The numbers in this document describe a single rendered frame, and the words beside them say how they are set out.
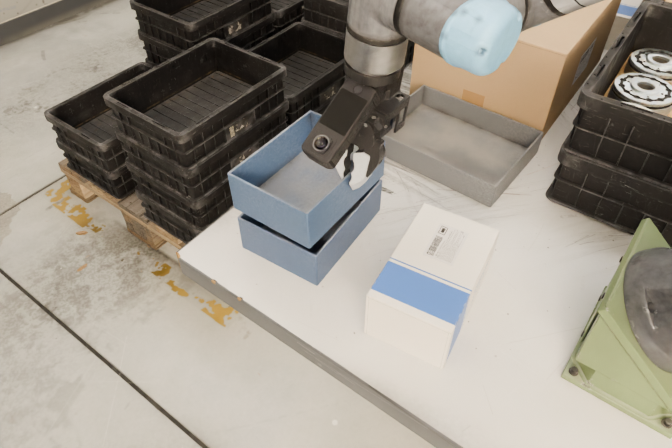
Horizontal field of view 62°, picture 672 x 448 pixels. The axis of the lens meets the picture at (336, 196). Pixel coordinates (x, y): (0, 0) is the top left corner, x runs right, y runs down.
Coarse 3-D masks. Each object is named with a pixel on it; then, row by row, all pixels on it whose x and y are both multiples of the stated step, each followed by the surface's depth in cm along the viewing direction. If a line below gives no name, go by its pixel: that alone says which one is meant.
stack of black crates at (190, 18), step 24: (144, 0) 188; (168, 0) 196; (192, 0) 205; (216, 0) 209; (240, 0) 185; (264, 0) 195; (144, 24) 187; (168, 24) 179; (192, 24) 172; (216, 24) 182; (240, 24) 190; (264, 24) 199; (144, 48) 195; (168, 48) 185
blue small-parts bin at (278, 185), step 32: (288, 128) 90; (256, 160) 86; (288, 160) 93; (352, 160) 94; (256, 192) 80; (288, 192) 88; (320, 192) 88; (352, 192) 84; (288, 224) 79; (320, 224) 79
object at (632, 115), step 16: (640, 16) 102; (624, 32) 97; (608, 64) 90; (592, 80) 86; (592, 96) 83; (592, 112) 84; (608, 112) 83; (624, 112) 81; (640, 112) 80; (640, 128) 81; (656, 128) 80
